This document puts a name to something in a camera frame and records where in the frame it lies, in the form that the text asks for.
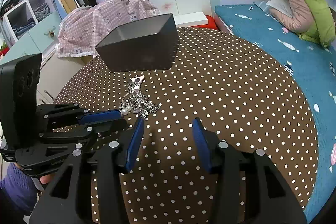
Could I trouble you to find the pink white charm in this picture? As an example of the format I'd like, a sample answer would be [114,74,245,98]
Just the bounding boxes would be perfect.
[130,76,145,90]

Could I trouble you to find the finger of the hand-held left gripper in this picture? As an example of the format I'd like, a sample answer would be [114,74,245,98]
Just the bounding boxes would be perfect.
[39,119,127,146]
[35,103,123,130]

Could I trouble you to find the white pillow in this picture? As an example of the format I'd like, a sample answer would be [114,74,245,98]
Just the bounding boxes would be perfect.
[265,0,292,18]

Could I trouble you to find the grey rectangular box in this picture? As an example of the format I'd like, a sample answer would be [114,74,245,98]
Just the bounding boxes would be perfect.
[95,13,180,73]

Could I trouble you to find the white flat box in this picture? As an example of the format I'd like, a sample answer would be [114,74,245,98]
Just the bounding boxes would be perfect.
[173,12,208,28]

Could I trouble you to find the green quilt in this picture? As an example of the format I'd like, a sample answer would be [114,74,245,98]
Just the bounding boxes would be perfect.
[287,0,336,48]

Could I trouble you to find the brown dotted tablecloth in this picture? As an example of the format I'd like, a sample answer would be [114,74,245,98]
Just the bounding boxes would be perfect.
[54,27,319,224]

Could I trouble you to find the red storage bench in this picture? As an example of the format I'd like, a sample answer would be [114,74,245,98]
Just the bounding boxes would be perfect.
[205,15,219,30]

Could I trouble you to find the teal cabinet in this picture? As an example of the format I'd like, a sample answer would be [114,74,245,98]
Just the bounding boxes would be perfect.
[0,14,65,65]

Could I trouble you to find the white drawer cabinet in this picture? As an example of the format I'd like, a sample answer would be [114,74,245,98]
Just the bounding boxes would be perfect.
[34,55,88,107]

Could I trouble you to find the silver chain necklace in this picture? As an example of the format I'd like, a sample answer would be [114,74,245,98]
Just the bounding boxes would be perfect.
[121,84,161,119]

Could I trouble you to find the teal printed bedsheet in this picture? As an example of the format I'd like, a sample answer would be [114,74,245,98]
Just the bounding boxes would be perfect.
[214,2,336,224]

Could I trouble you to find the pink checkered cloth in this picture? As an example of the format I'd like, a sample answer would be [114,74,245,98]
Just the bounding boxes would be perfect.
[56,0,160,58]

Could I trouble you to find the pink quilt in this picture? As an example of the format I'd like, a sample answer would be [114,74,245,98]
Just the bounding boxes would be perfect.
[269,0,315,33]

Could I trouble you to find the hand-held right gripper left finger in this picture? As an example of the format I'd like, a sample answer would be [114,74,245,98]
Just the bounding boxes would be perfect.
[29,117,145,224]

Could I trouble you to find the person's left hand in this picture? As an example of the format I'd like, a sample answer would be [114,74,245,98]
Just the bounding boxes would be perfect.
[39,174,54,185]

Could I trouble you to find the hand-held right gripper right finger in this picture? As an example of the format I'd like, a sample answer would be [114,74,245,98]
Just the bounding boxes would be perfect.
[192,117,307,224]

